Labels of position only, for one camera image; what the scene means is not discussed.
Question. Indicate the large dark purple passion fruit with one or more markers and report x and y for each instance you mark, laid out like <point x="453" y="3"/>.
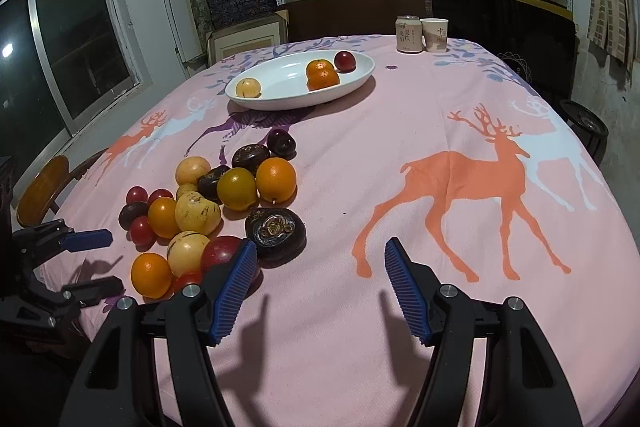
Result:
<point x="275" y="234"/>

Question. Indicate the red plum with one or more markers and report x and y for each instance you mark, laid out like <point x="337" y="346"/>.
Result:
<point x="345" y="61"/>
<point x="220" y="252"/>

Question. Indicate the yellow-green orange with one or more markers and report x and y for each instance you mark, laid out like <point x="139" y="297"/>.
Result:
<point x="236" y="188"/>

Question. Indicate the small dark purple passion fruit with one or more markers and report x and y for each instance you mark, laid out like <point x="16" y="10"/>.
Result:
<point x="131" y="214"/>

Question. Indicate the black glossy panel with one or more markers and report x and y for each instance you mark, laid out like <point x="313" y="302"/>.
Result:
<point x="500" y="32"/>

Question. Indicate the pink drink can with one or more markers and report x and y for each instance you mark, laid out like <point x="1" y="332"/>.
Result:
<point x="410" y="34"/>

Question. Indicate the white oval plate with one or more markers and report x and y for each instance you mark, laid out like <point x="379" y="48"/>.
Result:
<point x="285" y="72"/>

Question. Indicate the white paper cup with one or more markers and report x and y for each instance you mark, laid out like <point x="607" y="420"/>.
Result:
<point x="435" y="36"/>

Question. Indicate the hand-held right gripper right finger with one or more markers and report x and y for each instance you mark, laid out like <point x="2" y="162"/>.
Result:
<point x="407" y="292"/>

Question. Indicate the white door panel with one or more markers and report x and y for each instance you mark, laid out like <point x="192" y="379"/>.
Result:
<point x="172" y="7"/>

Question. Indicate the dark purple plum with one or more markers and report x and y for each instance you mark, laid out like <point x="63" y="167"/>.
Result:
<point x="280" y="142"/>

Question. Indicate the pink deer print tablecloth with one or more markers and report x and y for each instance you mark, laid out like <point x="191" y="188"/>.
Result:
<point x="350" y="147"/>

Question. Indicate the wooden chair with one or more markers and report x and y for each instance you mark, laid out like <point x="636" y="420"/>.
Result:
<point x="42" y="187"/>

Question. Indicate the black round fan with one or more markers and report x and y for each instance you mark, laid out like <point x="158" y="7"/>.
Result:
<point x="582" y="124"/>

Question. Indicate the brown wooden board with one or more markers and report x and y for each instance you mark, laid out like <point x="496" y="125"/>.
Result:
<point x="350" y="14"/>

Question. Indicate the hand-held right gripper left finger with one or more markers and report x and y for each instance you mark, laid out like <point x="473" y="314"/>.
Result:
<point x="232" y="292"/>

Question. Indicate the small yellow passion fruit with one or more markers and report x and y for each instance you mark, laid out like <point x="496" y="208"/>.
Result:
<point x="185" y="191"/>

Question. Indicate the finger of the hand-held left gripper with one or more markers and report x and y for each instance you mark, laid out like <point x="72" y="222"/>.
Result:
<point x="95" y="289"/>
<point x="90" y="240"/>

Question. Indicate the aluminium sliding window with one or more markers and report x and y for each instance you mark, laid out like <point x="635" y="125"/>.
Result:
<point x="75" y="32"/>

